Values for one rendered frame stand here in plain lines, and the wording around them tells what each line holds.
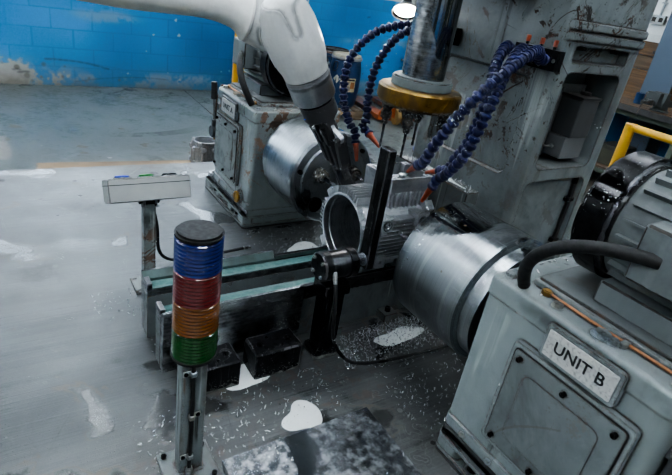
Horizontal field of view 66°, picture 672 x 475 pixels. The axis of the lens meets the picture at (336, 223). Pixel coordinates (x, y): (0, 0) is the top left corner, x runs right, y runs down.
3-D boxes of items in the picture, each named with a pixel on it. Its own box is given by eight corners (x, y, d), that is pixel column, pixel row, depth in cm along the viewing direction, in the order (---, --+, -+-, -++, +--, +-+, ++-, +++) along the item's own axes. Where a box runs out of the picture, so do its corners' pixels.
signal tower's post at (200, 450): (205, 440, 85) (219, 212, 68) (222, 479, 80) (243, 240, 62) (155, 457, 81) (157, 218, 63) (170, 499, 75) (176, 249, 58)
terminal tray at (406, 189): (399, 188, 129) (405, 160, 126) (427, 205, 121) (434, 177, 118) (360, 192, 122) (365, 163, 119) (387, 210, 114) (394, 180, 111)
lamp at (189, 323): (209, 307, 72) (211, 280, 71) (225, 333, 68) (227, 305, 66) (166, 316, 69) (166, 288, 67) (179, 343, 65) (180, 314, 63)
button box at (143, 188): (182, 196, 121) (180, 174, 120) (192, 197, 115) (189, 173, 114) (103, 203, 111) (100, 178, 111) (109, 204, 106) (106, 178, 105)
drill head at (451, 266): (442, 277, 124) (470, 180, 113) (595, 393, 94) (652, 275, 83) (357, 296, 110) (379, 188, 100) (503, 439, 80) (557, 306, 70)
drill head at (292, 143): (308, 175, 172) (318, 100, 162) (371, 223, 146) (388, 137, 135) (237, 180, 159) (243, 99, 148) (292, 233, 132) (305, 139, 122)
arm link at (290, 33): (340, 70, 98) (318, 50, 108) (314, -12, 88) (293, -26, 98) (288, 94, 97) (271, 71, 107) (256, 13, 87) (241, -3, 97)
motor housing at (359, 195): (378, 235, 138) (392, 168, 130) (424, 270, 124) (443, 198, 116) (313, 245, 127) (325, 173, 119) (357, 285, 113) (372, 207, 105)
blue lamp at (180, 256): (212, 252, 69) (214, 221, 67) (229, 275, 64) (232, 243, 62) (167, 258, 65) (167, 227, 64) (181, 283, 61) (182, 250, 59)
